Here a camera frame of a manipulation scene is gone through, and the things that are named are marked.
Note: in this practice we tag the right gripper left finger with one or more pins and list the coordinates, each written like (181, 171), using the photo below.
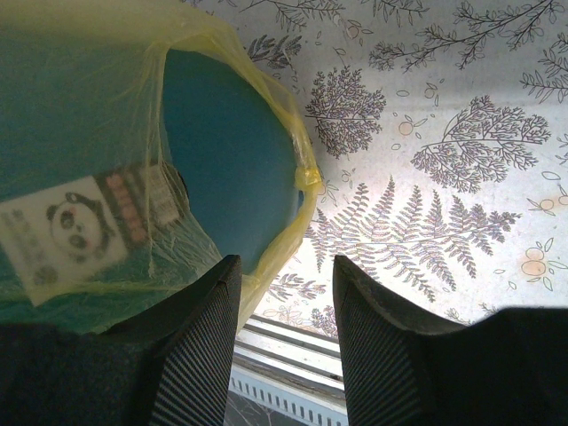
(187, 343)

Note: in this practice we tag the teal trash bin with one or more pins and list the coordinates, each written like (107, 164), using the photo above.
(222, 168)

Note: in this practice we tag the yellow trash bag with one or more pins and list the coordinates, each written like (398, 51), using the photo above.
(133, 155)

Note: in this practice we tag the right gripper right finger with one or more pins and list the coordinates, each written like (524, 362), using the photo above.
(396, 369)

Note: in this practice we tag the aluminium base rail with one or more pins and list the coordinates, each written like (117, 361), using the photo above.
(285, 375)

